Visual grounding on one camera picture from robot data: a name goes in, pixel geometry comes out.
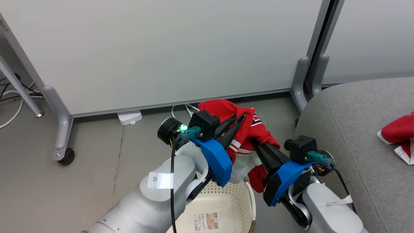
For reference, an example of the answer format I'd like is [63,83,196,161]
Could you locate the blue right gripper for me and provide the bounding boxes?
[250,138,313,207]

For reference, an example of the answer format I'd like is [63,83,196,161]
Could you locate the black floor cables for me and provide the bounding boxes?
[0,73,43,102]

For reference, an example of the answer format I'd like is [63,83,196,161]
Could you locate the red garment with white trim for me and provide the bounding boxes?
[376,112,414,166]

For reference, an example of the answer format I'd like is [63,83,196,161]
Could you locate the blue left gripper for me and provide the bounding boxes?
[186,114,246,202]

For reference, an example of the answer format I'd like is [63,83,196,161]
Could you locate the cream plastic laundry basket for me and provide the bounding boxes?
[166,176,256,233]

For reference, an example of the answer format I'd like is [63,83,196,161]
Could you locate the grey metal table leg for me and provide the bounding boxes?
[0,55,45,118]

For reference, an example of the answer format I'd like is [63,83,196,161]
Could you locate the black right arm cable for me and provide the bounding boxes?
[329,163,357,215]

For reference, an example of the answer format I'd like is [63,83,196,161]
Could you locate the looped white power cable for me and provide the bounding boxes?
[170,103,200,121]

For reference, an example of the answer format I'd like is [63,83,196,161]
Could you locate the red jersey with black lettering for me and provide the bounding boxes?
[198,99,281,194]

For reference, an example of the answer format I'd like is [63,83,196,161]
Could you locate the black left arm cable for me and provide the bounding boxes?
[170,138,183,233]

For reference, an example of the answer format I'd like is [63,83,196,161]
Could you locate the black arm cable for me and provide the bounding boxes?
[329,163,357,215]
[170,138,183,233]

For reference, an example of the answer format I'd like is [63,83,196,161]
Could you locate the white power strip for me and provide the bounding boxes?
[117,110,143,126]

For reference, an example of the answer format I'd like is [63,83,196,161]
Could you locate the grey partition leg with caster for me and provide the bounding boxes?
[41,85,76,166]

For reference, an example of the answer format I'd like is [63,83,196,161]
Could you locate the printed paper basket label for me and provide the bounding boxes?
[193,212,219,232]

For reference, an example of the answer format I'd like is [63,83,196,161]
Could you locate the narrow white partition panel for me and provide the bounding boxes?
[322,0,414,85]

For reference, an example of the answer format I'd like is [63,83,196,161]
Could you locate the grey fabric sofa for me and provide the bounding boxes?
[294,77,414,233]

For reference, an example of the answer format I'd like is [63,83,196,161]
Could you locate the large white partition panel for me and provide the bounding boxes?
[0,0,331,118]

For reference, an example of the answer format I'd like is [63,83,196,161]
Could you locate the white floor cable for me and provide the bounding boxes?
[0,82,44,129]

